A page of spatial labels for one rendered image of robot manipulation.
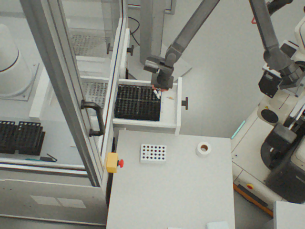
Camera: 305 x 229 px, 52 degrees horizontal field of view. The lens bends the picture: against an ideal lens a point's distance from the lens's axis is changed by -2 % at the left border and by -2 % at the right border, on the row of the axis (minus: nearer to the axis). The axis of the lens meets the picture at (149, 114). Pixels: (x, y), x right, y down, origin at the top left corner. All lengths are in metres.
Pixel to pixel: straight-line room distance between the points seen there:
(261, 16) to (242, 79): 1.62
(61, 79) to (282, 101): 1.30
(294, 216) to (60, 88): 1.27
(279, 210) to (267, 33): 0.82
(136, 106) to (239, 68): 1.57
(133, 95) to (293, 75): 0.76
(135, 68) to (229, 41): 0.96
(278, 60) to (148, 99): 0.65
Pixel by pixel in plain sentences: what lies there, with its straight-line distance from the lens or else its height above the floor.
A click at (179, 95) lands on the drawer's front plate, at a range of 1.59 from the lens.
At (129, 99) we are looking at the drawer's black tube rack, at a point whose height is 0.90.
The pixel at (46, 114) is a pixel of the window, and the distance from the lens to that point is 0.89.
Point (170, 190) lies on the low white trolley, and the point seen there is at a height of 0.76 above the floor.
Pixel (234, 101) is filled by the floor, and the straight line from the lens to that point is 2.78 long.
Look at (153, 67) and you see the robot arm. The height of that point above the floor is 1.17.
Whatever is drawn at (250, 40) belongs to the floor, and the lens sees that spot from 3.27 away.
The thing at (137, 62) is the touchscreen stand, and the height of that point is 0.04.
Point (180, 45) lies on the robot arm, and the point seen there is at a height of 1.26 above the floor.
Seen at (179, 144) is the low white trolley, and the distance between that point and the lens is 1.65.
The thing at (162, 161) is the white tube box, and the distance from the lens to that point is 1.57.
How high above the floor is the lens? 2.24
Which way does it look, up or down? 60 degrees down
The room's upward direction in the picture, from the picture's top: 4 degrees clockwise
